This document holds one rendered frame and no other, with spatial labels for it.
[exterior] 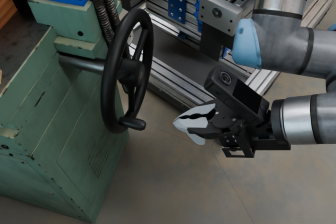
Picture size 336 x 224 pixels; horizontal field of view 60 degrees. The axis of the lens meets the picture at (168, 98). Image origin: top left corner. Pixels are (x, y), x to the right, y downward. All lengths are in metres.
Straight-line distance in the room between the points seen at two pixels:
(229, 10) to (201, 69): 0.62
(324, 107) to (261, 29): 0.14
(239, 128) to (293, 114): 0.09
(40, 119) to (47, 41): 0.18
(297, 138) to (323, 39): 0.15
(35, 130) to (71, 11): 0.28
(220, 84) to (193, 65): 1.04
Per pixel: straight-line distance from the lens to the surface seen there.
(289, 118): 0.46
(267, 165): 1.51
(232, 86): 0.47
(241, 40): 0.46
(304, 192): 1.52
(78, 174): 1.02
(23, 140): 0.70
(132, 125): 0.63
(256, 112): 0.48
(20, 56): 0.66
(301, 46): 0.48
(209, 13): 0.96
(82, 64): 0.71
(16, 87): 0.63
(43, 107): 0.73
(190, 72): 1.47
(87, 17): 0.63
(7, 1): 0.75
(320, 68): 0.49
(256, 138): 0.52
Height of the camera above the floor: 1.33
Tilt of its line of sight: 55 degrees down
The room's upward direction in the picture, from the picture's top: straight up
